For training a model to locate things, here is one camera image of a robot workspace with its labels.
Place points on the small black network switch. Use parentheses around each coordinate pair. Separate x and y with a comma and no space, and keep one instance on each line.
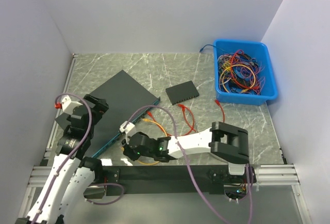
(182,92)

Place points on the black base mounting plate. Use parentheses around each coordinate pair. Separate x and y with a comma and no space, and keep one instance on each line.
(170,179)

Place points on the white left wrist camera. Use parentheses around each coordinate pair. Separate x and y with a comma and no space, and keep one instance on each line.
(67,105)

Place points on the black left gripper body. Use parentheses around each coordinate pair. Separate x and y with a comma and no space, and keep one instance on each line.
(97,115)

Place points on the aluminium frame rail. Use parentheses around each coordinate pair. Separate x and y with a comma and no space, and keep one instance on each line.
(266,175)

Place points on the blue plastic bin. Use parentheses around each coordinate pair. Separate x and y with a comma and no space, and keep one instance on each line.
(257,50)

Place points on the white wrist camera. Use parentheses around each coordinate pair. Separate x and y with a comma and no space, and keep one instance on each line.
(127,128)
(67,105)

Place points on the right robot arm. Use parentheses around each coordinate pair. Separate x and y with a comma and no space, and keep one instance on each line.
(228,142)

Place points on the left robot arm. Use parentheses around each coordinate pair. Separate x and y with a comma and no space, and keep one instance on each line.
(72,171)

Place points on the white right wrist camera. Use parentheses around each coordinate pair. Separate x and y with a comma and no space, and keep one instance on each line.
(127,128)

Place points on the large black network switch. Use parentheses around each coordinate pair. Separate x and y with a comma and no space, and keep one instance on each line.
(125,98)

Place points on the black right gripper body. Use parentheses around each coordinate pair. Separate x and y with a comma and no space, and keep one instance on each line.
(134,153)

